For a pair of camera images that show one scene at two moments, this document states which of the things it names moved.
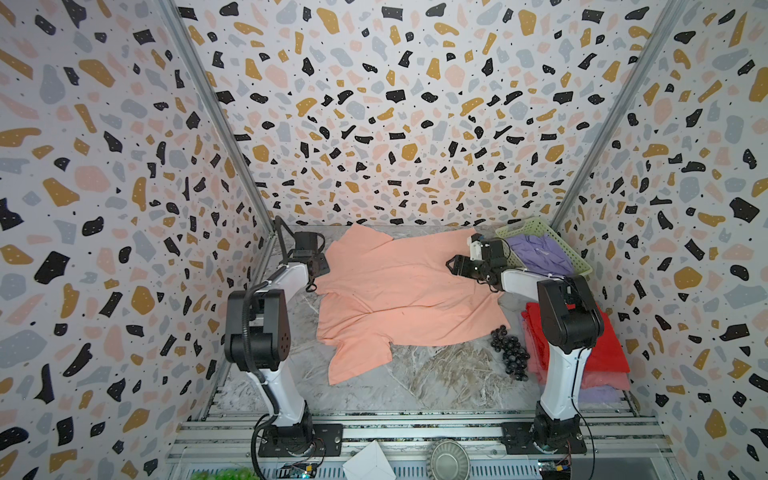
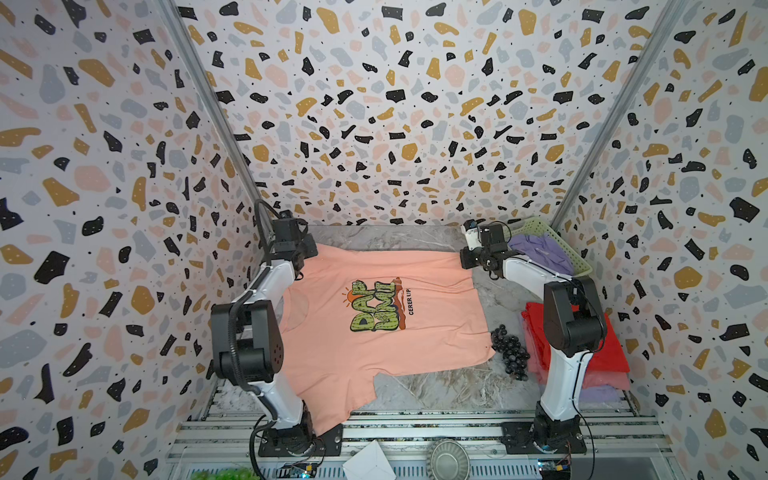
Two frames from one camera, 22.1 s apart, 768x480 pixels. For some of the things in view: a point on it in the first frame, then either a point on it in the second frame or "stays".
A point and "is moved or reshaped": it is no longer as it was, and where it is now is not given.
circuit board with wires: x=297 y=470 stays
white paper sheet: x=370 y=463 stays
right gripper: x=468 y=266 -> x=472 y=258
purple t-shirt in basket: x=540 y=253 stays
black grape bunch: x=515 y=357 stays
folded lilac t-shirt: x=600 y=394 stays
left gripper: x=320 y=261 -> x=304 y=241
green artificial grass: x=228 y=474 stays
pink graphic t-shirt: x=374 y=292 is moved or reshaped
